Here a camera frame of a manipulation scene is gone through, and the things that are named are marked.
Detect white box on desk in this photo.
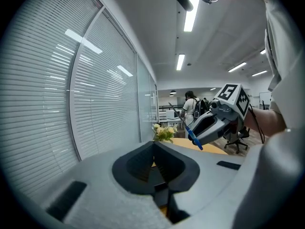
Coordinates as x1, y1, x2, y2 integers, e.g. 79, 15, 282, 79
166, 110, 182, 120

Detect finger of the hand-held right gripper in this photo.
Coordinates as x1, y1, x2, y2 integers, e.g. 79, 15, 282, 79
193, 111, 218, 131
188, 122, 230, 146

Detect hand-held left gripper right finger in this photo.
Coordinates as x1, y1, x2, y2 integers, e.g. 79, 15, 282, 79
152, 141, 246, 224

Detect person's right forearm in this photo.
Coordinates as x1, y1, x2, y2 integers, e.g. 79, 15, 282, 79
244, 106, 286, 137

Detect white desk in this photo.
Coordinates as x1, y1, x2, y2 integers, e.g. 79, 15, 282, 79
159, 117, 186, 130

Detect yellow flower bouquet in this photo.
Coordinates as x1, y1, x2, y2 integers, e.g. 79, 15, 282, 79
152, 123, 178, 143

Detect blue-handled scissors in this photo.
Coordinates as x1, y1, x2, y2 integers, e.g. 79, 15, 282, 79
168, 102, 204, 151

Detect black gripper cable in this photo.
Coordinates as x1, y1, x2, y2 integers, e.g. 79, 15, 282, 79
248, 103, 266, 144

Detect black office chair with armrests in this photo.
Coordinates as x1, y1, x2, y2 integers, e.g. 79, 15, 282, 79
224, 126, 250, 154

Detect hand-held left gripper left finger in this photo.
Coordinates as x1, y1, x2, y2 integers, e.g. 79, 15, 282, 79
40, 141, 173, 224

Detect black metal railing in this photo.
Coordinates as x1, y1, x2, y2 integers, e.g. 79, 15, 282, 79
158, 104, 185, 112

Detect white board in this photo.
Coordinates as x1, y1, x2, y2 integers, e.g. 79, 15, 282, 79
259, 91, 272, 110

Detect person's beige shirt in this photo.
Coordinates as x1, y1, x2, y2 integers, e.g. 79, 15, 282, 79
264, 0, 305, 133

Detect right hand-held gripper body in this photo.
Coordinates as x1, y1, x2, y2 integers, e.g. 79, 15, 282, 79
209, 83, 250, 141

